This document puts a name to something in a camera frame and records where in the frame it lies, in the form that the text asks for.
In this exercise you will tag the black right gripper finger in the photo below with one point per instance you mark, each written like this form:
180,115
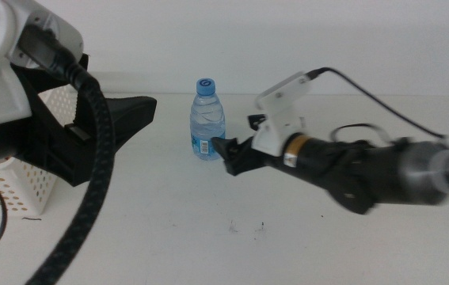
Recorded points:
232,156
256,120

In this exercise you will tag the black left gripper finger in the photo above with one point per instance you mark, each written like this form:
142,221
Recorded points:
137,116
52,85

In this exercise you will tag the clear water bottle blue cap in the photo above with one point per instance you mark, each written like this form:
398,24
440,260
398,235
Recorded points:
207,118

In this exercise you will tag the white perforated plastic basket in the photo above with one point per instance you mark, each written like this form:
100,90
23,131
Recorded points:
34,190

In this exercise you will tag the small dark thread scrap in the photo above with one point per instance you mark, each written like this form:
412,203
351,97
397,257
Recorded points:
32,218

